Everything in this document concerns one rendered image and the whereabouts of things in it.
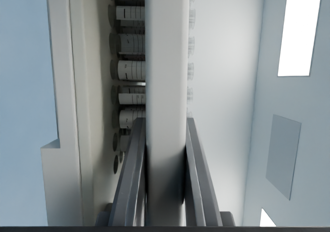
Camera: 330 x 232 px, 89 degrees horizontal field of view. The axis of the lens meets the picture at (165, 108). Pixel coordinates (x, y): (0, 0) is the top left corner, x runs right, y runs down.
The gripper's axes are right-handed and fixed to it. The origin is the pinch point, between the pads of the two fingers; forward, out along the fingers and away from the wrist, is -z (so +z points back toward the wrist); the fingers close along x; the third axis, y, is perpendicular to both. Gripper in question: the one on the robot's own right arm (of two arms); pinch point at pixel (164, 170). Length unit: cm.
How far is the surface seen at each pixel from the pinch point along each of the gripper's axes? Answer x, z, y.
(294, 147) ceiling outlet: -182, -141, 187
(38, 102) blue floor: 105, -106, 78
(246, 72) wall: -160, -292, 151
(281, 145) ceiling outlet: -181, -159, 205
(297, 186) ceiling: -183, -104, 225
